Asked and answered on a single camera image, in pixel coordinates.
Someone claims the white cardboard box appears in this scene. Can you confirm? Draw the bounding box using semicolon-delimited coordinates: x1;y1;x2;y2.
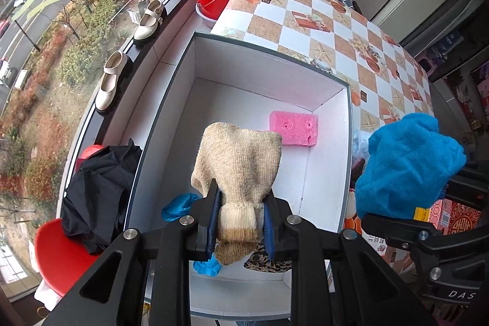
124;31;354;319

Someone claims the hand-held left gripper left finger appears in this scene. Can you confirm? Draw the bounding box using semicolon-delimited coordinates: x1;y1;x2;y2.
42;179;224;326

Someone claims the dark plaid cloth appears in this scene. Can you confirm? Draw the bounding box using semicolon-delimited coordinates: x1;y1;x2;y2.
329;0;363;13

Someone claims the red plastic chair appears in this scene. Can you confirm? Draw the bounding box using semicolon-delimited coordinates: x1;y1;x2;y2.
34;145;105;298

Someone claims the red plastic basin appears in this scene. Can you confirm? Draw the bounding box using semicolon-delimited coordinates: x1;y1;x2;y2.
195;0;233;19

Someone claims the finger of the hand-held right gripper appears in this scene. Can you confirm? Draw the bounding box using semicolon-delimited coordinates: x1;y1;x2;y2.
359;215;446;255
445;166;489;210

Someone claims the checkered printed tablecloth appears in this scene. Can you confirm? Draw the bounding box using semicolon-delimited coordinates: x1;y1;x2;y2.
210;0;436;132

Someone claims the beige knit sock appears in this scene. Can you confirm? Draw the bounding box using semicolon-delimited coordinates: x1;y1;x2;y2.
190;122;283;266

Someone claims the cream strap shoe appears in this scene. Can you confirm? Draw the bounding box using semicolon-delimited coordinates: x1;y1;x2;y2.
94;51;132;115
133;0;166;46

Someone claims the white plastic basin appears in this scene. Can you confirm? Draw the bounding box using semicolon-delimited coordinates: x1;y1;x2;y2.
196;3;220;29

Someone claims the blue terry towel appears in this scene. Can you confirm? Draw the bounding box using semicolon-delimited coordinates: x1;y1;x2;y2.
355;113;467;220

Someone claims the dark maroon velvet scrunchie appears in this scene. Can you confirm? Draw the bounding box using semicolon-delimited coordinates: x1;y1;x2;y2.
349;157;367;193

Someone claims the leopard print scrunchie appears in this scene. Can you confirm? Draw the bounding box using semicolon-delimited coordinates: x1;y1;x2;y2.
244;242;293;273

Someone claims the black cloth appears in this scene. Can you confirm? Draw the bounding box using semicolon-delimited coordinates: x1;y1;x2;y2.
61;139;143;254

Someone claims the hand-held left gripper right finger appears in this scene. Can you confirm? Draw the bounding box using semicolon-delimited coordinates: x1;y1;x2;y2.
262;192;436;326

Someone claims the red patterned carton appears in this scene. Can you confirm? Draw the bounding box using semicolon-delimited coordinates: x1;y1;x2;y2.
428;198;484;239

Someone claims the blue crinkled cloth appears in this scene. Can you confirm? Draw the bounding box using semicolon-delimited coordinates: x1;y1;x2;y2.
161;192;223;277

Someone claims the pink sponge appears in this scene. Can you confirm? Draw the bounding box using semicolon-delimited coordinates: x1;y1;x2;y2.
269;111;319;146

